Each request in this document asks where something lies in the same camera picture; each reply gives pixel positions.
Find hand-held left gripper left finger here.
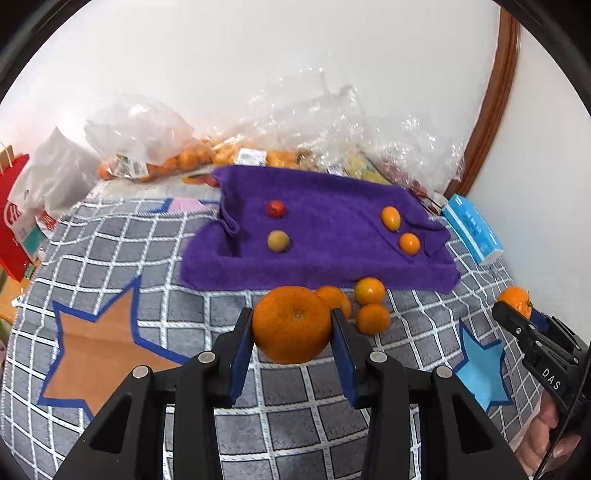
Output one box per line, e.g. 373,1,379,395
54,307,254,480

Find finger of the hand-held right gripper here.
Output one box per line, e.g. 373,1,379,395
530,308,591,360
492,301,546,366

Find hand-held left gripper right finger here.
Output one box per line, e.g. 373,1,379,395
330,308,529,480

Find large orange with stem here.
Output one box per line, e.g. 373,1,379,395
252,286,333,364

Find purple towel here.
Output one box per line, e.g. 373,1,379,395
178,165,461,294

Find person's right hand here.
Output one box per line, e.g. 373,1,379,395
515,397,585,476

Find grey checkered star blanket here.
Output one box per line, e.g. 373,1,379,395
0,185,546,480

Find blue tissue pack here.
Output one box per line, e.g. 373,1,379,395
441,194,504,267

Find clear bag of red grapes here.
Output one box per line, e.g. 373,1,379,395
365,115,465,204

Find clear bag of yellow fruit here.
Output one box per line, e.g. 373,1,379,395
295,83,398,185

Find wooden side table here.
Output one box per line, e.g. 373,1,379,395
0,272,35,333

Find cloudy plastic bag of oranges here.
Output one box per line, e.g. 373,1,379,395
84,92,218,183

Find white plastic bag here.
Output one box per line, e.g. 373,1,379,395
8,126,100,241

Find red paper shopping bag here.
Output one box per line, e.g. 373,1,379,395
0,143,35,282

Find brown wooden door frame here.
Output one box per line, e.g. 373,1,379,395
443,18,522,197

